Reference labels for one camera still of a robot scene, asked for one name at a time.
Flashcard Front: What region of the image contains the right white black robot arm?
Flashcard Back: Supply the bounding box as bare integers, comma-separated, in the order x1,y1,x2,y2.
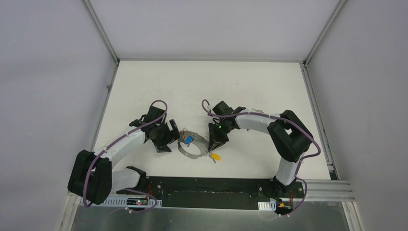
207,101,314,200

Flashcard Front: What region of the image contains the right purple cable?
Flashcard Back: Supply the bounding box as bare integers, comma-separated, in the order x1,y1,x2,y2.
201,99,321,218

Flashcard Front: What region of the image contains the right aluminium frame post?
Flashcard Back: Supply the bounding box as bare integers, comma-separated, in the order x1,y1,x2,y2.
303,0,348,67

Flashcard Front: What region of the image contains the aluminium frame post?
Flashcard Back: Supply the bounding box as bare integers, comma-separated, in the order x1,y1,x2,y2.
81,0,120,65
303,0,348,67

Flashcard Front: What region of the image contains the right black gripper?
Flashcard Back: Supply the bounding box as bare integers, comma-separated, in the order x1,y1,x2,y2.
208,119,233,151

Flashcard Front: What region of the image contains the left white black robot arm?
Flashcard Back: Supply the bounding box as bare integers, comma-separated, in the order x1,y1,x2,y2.
67,105,180,207

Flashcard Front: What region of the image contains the key with yellow tag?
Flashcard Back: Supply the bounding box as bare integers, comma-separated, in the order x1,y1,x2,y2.
208,153,221,163

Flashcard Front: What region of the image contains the left white slotted cable duct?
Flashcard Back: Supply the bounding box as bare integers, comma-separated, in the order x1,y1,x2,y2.
92,196,162,208

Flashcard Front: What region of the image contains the left aluminium frame post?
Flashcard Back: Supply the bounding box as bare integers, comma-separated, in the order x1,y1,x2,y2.
81,0,120,65

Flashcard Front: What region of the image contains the white slotted cable duct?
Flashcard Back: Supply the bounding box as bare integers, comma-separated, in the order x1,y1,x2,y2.
257,201,276,211
92,196,162,208

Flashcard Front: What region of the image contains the right white slotted cable duct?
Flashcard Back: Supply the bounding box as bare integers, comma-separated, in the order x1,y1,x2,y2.
257,201,276,211

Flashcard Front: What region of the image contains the key with blue tag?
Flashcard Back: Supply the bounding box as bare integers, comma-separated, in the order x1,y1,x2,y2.
184,136,194,146

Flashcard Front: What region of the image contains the large silver carabiner keyring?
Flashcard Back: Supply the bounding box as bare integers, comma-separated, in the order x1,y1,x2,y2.
177,129,209,160

